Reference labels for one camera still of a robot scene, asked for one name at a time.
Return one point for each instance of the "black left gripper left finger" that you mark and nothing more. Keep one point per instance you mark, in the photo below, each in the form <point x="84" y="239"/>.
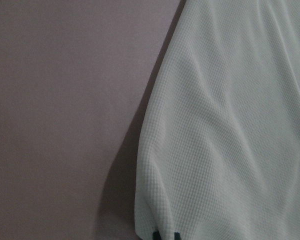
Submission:
<point x="156" y="235"/>

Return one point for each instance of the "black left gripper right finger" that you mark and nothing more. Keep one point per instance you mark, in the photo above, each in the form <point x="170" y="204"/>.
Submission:
<point x="177" y="236"/>

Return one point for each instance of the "olive green long-sleeve shirt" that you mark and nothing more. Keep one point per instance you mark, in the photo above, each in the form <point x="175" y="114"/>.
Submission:
<point x="219" y="149"/>

